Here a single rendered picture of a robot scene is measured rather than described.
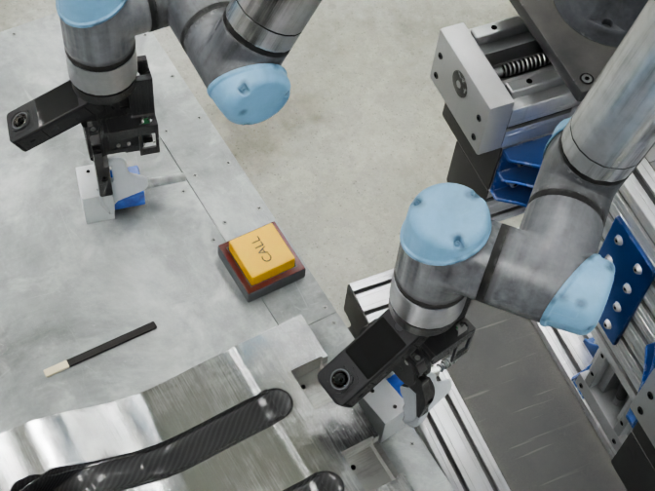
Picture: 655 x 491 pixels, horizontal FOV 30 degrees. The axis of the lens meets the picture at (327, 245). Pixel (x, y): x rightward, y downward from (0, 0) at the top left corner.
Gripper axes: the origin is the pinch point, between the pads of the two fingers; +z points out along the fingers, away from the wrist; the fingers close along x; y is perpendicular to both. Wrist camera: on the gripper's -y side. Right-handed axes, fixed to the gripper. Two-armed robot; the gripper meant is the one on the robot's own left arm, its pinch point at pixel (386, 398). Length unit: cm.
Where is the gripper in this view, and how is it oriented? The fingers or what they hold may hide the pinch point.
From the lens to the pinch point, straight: 138.0
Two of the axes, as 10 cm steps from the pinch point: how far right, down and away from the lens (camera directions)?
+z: -0.7, 5.4, 8.4
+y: 7.9, -4.8, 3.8
